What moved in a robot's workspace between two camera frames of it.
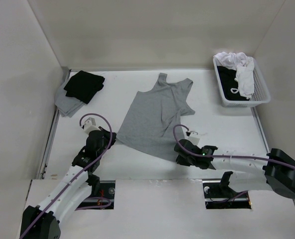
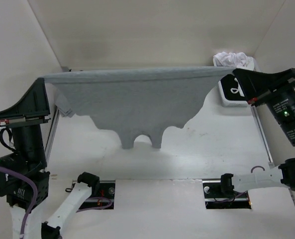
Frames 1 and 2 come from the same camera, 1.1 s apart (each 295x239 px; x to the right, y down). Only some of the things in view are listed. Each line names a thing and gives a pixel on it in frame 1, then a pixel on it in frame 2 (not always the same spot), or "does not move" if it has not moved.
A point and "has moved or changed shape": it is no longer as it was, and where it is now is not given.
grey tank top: (153, 124) has moved or changed shape
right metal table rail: (258, 122) does not move
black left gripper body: (106, 140) → (25, 120)
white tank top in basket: (244, 66) does not move
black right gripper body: (186, 162) → (256, 99)
